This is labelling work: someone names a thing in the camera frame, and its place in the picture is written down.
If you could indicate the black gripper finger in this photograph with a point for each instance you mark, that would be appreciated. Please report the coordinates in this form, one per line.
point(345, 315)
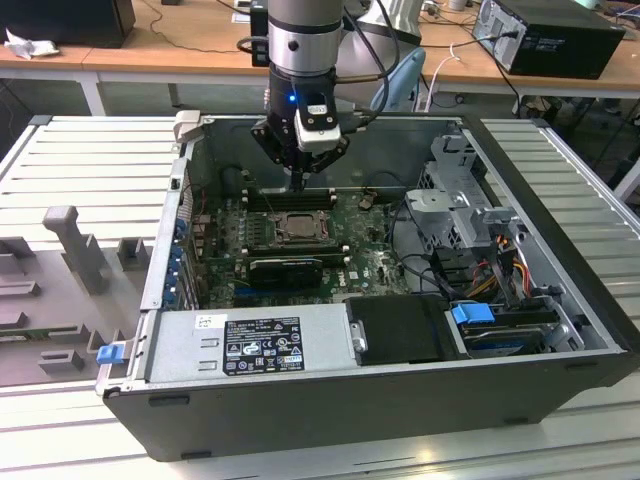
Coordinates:
point(270, 140)
point(330, 154)

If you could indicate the square silver CPU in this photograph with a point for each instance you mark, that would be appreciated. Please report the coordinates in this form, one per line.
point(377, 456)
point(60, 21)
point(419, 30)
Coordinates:
point(303, 227)

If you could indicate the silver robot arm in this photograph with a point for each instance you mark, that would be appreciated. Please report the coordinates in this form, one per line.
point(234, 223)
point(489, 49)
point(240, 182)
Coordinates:
point(305, 45)

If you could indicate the black RAM slot bank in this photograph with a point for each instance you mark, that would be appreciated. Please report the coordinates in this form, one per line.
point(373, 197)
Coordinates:
point(295, 254)
point(320, 200)

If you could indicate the CPU socket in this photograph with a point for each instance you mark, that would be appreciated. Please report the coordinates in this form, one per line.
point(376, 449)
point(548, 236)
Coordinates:
point(273, 239)

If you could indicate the small black computer box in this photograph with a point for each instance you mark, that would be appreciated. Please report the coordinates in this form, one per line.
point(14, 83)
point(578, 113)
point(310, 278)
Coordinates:
point(258, 60)

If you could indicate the black cylindrical board component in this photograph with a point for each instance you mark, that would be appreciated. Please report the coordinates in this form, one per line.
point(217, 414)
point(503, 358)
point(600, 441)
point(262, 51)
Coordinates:
point(231, 180)

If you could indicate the brown round board component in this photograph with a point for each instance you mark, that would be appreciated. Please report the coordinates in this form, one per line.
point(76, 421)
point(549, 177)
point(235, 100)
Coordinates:
point(365, 201)

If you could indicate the silver metal drive cage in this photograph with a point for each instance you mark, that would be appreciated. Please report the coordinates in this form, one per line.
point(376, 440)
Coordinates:
point(435, 205)

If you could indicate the green motherboard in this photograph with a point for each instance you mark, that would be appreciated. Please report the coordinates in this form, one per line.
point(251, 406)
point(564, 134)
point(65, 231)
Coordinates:
point(370, 270)

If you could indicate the black graphics card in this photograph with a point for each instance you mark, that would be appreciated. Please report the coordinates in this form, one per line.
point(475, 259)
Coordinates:
point(285, 272)

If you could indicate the black plastic shroud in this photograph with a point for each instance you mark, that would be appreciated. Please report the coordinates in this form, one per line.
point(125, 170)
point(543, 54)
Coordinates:
point(400, 325)

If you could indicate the silver metal shroud latch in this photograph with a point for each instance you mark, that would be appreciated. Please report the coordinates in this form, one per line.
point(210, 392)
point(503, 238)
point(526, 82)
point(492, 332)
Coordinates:
point(358, 337)

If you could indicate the hard disk with blue carrier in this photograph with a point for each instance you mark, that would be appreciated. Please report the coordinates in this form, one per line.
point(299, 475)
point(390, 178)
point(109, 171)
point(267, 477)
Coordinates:
point(472, 317)

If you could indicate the large black box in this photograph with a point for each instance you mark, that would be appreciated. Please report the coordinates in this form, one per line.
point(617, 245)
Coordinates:
point(65, 22)

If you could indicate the silver power supply unit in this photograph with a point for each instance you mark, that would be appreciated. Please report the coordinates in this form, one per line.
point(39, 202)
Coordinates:
point(175, 350)

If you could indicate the crumpled white paper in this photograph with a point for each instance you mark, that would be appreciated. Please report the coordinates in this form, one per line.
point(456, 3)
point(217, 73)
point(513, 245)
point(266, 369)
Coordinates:
point(30, 46)

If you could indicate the black desktop PC tower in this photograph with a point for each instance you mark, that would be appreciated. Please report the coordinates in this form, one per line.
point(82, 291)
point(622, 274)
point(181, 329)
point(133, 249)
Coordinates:
point(565, 50)

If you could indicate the grey parts rack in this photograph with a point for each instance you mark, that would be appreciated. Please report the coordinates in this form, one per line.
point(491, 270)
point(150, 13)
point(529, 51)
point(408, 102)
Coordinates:
point(75, 310)

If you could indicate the black open PC case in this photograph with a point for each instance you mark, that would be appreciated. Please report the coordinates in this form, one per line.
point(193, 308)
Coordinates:
point(350, 415)

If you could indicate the blue plastic case latch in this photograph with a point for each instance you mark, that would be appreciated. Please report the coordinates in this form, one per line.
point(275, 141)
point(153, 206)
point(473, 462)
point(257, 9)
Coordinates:
point(109, 354)

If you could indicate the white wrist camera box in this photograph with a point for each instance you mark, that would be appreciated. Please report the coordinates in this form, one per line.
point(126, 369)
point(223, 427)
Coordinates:
point(317, 137)

